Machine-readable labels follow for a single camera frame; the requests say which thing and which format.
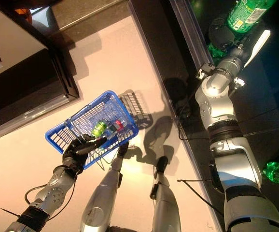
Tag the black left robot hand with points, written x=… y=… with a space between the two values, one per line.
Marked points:
x=79 y=152

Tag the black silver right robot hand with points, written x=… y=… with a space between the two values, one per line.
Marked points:
x=243 y=48

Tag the blue plastic shopping basket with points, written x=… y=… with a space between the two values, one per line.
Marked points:
x=49 y=138

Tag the clear water bottle red cap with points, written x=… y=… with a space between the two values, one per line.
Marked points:
x=117 y=125

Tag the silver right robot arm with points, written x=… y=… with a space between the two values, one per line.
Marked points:
x=214 y=89

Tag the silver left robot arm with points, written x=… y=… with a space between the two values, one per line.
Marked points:
x=52 y=191

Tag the black shelving base plinth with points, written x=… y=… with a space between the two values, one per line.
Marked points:
x=168 y=60

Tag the black gondola shelf unit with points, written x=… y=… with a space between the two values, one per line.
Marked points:
x=21 y=84

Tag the black zip tie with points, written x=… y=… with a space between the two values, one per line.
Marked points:
x=10 y=212

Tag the silver right robot leg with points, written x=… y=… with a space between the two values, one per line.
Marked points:
x=163 y=200

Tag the small orange object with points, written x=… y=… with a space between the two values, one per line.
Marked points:
x=21 y=10

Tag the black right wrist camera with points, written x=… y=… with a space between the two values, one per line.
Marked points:
x=203 y=70

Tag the black shelf board clear rail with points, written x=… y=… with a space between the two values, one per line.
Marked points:
x=262 y=101

